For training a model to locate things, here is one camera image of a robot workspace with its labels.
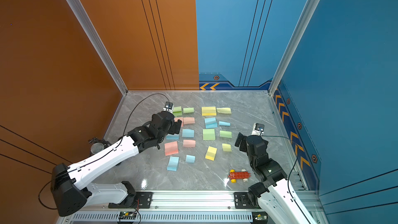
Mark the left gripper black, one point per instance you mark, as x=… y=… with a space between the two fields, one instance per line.
x=174 y=125

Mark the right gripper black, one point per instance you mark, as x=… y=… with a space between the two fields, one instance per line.
x=244 y=142

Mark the blue memo pad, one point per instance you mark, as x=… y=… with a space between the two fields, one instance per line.
x=173 y=164
x=210 y=123
x=172 y=137

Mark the torn blue memo page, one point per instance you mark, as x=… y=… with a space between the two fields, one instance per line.
x=188 y=133

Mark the torn pink memo page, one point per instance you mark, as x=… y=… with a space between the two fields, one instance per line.
x=188 y=120

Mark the green memo pad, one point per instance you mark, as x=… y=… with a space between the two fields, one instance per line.
x=209 y=135
x=177 y=111

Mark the torn green memo page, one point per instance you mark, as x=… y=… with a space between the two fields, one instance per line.
x=188 y=110

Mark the yellow memo pad front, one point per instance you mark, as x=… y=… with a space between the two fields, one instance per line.
x=211 y=153

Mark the yellow memo pad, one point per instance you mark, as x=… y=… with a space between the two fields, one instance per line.
x=209 y=111
x=211 y=153

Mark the torn yellow memo page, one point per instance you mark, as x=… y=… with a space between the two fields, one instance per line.
x=224 y=110

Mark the pink fanned memo pad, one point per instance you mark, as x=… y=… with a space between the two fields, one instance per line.
x=179 y=119

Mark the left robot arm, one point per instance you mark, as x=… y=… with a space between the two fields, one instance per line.
x=72 y=186

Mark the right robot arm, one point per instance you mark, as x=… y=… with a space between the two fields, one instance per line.
x=274 y=193

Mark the red toy car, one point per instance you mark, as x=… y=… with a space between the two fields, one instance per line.
x=239 y=175

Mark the right circuit board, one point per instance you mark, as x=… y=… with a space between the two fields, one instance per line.
x=259 y=218

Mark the circuit board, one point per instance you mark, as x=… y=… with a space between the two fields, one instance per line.
x=259 y=218
x=129 y=216

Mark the black microphone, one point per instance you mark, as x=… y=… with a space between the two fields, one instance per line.
x=97 y=145

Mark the left circuit board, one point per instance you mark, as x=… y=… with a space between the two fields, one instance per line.
x=129 y=216

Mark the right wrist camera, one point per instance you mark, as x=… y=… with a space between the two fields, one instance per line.
x=258 y=129

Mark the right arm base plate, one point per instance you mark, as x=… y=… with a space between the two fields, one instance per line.
x=244 y=200

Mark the aluminium front rail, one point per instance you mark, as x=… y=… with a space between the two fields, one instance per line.
x=187 y=207

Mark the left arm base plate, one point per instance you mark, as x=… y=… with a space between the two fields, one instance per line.
x=138 y=200

